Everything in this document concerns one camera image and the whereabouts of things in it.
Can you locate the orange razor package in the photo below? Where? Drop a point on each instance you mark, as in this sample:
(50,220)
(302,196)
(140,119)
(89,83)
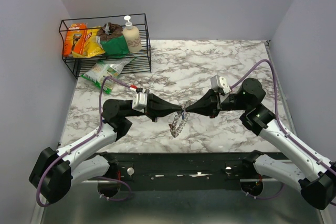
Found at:
(75,39)

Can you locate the metal disc with keyrings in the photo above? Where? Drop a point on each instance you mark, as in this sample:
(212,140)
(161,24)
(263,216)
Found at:
(177,126)

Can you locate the black wire basket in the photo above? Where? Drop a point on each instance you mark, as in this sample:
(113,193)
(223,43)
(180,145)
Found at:
(142,61)

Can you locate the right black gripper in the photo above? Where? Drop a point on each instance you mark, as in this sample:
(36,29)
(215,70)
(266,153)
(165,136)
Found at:
(209,104)

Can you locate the yellow chips bag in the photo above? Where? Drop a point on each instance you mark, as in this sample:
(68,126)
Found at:
(91,46)

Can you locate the beige pump soap bottle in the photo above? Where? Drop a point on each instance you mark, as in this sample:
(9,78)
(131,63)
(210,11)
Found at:
(132,35)

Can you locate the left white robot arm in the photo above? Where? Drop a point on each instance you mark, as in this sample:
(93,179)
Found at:
(55,171)

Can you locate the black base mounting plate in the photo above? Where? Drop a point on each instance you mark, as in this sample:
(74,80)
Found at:
(183,171)

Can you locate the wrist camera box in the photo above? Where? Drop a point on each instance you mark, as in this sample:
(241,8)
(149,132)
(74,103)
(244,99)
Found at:
(140,100)
(219,84)

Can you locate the green and brown bag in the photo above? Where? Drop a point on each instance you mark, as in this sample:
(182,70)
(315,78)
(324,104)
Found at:
(112,40)

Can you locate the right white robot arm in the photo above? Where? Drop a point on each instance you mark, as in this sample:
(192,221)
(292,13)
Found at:
(311,173)

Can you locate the key with blue tag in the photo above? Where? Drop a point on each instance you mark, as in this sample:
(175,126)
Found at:
(181,115)

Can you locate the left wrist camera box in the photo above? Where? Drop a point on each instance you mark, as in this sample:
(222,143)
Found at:
(140,100)

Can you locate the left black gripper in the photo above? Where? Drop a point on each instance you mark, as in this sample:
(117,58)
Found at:
(158,107)

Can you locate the green white snack bag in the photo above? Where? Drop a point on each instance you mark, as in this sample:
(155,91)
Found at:
(105,68)

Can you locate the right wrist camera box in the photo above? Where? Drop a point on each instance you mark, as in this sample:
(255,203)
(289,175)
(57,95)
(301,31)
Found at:
(219,84)

